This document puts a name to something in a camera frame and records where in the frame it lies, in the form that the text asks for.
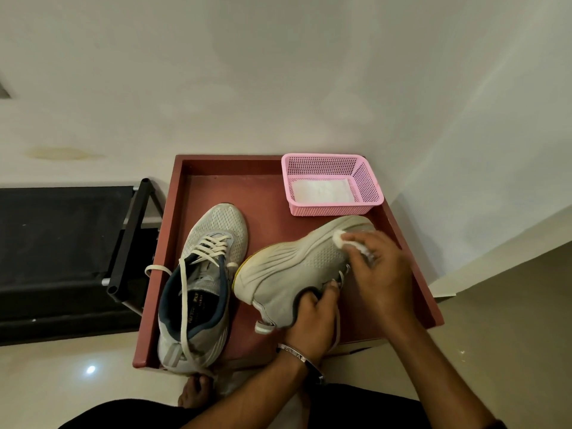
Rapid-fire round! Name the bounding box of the person's left forearm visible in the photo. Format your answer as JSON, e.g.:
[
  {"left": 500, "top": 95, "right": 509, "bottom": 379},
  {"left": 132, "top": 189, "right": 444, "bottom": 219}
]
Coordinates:
[{"left": 183, "top": 352, "right": 322, "bottom": 429}]

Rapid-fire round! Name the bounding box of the silver bracelet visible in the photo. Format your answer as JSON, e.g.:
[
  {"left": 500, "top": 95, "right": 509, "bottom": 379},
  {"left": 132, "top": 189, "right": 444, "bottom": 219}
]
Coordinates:
[{"left": 275, "top": 343, "right": 326, "bottom": 385}]

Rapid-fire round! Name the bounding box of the white wipe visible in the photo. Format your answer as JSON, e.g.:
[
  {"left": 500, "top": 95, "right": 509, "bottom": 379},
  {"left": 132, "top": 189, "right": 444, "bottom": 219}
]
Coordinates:
[{"left": 332, "top": 231, "right": 376, "bottom": 264}]

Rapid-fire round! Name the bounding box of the reddish-brown side table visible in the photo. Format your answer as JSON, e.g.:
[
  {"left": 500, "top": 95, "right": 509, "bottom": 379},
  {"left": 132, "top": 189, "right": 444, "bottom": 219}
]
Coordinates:
[{"left": 132, "top": 154, "right": 446, "bottom": 369}]

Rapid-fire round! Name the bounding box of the person's right forearm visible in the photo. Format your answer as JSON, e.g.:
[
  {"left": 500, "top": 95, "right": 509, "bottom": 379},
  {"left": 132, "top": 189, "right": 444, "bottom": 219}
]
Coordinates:
[{"left": 384, "top": 324, "right": 497, "bottom": 429}]

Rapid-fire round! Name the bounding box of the grey sneaker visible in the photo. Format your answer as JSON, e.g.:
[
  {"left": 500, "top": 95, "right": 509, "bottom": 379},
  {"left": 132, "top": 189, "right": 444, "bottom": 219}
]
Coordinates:
[
  {"left": 144, "top": 203, "right": 249, "bottom": 378},
  {"left": 232, "top": 215, "right": 377, "bottom": 353}
]

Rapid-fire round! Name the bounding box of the pink plastic basket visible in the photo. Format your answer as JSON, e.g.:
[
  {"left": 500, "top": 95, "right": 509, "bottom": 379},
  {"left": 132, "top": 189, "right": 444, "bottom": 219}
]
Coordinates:
[{"left": 281, "top": 153, "right": 385, "bottom": 217}]

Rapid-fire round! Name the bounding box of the person's left hand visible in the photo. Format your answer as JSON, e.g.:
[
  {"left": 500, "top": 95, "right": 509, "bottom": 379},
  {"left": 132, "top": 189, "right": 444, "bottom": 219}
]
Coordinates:
[{"left": 285, "top": 281, "right": 341, "bottom": 365}]

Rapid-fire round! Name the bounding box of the person's right hand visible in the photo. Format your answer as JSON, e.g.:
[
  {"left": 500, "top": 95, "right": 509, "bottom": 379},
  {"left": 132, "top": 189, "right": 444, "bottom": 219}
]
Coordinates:
[{"left": 341, "top": 231, "right": 414, "bottom": 338}]

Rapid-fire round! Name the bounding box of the black shoe rack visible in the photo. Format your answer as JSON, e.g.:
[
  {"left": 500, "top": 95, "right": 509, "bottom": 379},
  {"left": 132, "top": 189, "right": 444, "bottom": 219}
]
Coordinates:
[{"left": 0, "top": 177, "right": 164, "bottom": 347}]

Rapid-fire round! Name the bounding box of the person's left foot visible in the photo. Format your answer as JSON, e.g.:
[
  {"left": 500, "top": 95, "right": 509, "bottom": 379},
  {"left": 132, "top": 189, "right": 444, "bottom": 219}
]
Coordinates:
[{"left": 178, "top": 375, "right": 215, "bottom": 409}]

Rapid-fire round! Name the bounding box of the stack of white wipes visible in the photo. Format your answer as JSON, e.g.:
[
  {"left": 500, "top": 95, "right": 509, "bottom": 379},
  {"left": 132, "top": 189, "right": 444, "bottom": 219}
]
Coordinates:
[{"left": 290, "top": 178, "right": 358, "bottom": 205}]

